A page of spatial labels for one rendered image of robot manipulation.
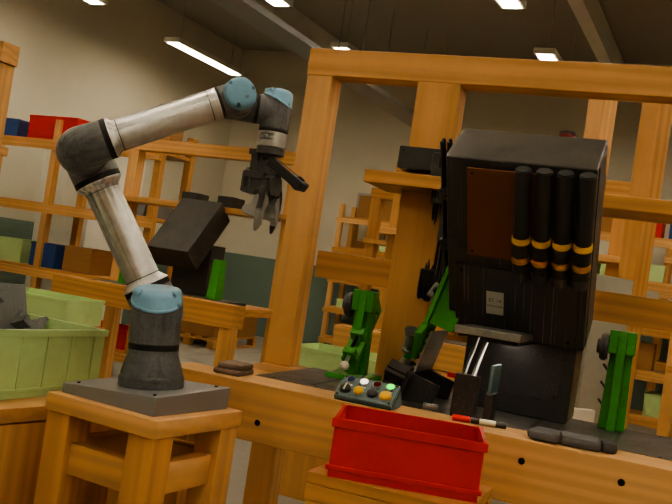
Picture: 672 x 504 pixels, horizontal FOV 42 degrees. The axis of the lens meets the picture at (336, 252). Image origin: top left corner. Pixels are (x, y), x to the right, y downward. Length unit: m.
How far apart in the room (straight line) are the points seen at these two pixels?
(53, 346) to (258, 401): 0.54
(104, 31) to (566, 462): 10.64
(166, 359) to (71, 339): 0.42
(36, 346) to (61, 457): 0.35
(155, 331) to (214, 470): 0.35
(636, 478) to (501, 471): 0.29
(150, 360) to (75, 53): 9.84
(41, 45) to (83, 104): 1.00
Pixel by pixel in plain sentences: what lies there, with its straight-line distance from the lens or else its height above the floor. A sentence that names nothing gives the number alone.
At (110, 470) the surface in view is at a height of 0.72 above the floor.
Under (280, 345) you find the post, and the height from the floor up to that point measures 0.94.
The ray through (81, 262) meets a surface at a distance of 8.15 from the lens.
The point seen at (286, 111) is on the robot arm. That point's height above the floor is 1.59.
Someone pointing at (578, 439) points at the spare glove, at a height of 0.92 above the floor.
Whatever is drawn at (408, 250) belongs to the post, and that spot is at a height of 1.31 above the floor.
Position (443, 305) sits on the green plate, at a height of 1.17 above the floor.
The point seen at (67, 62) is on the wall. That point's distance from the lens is 11.62.
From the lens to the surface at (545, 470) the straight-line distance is 2.08.
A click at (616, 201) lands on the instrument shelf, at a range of 2.54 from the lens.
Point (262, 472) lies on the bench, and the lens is 2.97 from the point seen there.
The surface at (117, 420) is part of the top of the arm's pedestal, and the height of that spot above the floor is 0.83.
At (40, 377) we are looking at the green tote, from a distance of 2.33.
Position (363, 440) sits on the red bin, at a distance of 1.81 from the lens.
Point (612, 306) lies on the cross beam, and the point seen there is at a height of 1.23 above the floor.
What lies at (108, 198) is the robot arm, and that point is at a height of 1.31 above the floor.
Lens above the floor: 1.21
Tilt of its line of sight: 1 degrees up
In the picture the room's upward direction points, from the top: 9 degrees clockwise
